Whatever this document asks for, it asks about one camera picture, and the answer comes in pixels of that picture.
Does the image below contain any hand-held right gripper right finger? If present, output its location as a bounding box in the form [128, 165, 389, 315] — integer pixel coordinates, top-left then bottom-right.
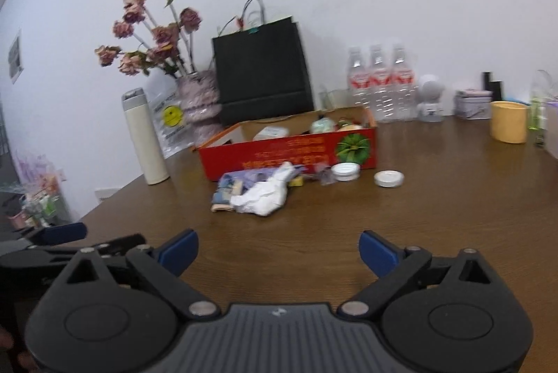
[335, 229, 498, 321]

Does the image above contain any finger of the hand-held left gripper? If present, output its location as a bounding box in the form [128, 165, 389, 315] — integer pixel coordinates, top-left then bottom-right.
[0, 222, 88, 254]
[26, 233, 148, 267]

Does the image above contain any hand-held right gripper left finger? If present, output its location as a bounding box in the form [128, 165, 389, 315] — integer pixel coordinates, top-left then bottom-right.
[54, 228, 221, 321]

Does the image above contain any white round disc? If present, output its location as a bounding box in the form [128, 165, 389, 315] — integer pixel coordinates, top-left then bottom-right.
[374, 170, 405, 188]

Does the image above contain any white tissue paper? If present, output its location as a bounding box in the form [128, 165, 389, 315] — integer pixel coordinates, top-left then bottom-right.
[229, 161, 297, 217]

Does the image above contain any red cardboard box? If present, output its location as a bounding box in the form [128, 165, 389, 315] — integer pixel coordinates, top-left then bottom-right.
[194, 107, 379, 182]

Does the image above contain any iridescent plastic bag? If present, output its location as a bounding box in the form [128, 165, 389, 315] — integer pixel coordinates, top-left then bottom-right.
[310, 117, 336, 134]

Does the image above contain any wooden desktop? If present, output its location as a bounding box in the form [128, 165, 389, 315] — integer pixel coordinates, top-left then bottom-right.
[65, 111, 558, 313]

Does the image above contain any person's left hand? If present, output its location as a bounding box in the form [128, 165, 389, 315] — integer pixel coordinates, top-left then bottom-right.
[0, 327, 38, 373]

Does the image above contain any shelf with small items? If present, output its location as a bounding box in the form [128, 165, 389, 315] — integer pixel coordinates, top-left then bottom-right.
[0, 155, 73, 230]

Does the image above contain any cream thermos bottle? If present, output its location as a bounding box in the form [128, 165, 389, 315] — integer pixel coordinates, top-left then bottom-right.
[121, 87, 171, 185]

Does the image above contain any clear smiley plastic bag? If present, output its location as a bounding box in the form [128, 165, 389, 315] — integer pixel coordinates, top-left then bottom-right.
[144, 70, 197, 159]

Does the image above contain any glass cup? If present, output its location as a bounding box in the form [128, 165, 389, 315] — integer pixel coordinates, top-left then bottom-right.
[319, 87, 349, 110]

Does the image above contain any white robot figurine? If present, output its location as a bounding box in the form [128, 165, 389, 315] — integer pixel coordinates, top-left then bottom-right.
[416, 74, 446, 124]

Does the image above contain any white tin box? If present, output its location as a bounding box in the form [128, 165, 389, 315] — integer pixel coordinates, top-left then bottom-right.
[453, 89, 492, 121]

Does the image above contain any yellow mug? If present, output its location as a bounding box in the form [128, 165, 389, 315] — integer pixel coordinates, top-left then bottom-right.
[489, 101, 529, 144]

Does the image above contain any black paper bag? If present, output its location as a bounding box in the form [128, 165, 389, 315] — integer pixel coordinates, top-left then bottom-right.
[211, 0, 315, 127]

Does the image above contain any green spray bottle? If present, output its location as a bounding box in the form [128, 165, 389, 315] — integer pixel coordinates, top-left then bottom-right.
[529, 91, 545, 147]

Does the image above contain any wall-mounted paper notice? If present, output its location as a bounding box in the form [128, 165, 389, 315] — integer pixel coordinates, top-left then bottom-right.
[8, 30, 23, 85]

